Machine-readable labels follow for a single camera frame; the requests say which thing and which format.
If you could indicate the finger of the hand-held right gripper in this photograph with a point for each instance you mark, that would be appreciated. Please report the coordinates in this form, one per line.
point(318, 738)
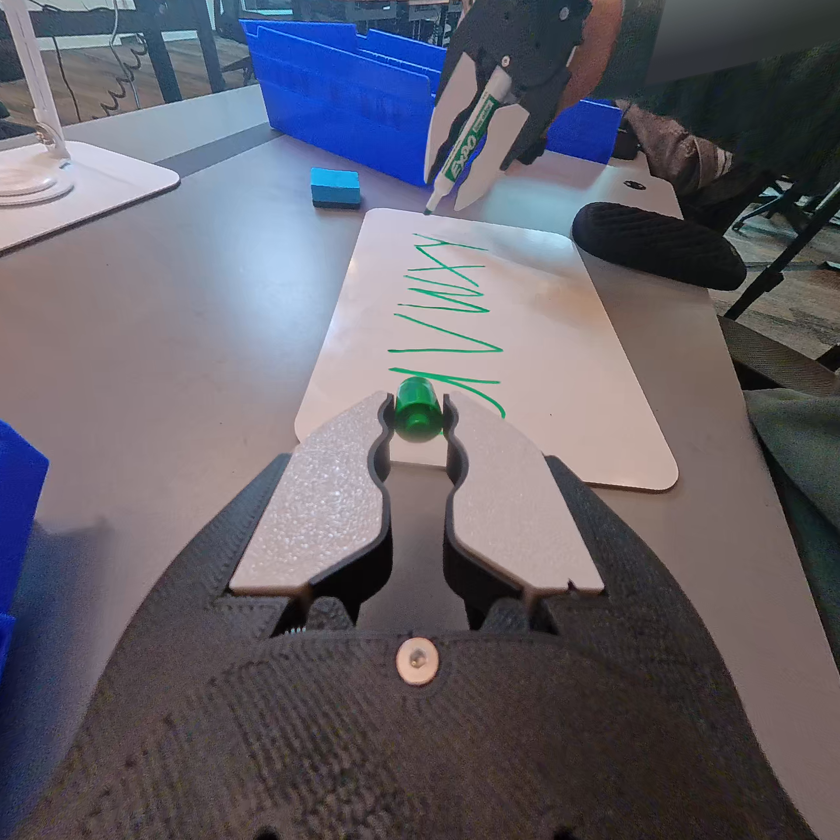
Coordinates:
point(453, 112)
point(496, 151)

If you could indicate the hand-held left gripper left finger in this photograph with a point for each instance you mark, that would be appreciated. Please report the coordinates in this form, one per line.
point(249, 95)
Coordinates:
point(315, 512)

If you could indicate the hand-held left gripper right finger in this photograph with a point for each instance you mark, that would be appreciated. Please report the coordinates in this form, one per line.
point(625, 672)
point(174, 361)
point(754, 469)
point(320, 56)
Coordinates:
point(525, 512)

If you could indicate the green dry-erase marker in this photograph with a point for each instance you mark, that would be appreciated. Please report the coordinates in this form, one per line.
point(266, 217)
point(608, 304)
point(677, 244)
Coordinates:
point(466, 145)

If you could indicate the blue whiteboard eraser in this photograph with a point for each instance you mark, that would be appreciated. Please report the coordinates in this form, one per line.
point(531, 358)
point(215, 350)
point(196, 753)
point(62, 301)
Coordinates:
point(336, 188)

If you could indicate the green marker cap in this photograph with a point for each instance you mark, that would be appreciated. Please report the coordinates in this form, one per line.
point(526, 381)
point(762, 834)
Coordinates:
point(419, 410)

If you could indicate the white whiteboard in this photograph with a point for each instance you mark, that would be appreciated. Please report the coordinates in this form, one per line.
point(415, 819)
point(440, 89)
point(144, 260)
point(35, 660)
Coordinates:
point(565, 341)

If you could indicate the person's right hand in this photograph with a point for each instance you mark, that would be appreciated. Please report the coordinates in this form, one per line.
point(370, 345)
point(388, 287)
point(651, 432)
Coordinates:
point(597, 53)

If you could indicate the green sweatshirt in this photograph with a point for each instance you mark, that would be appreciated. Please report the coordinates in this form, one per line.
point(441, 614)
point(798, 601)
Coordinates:
point(803, 499)

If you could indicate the wooden desk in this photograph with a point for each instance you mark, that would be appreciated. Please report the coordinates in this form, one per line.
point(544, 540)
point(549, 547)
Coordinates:
point(145, 16)

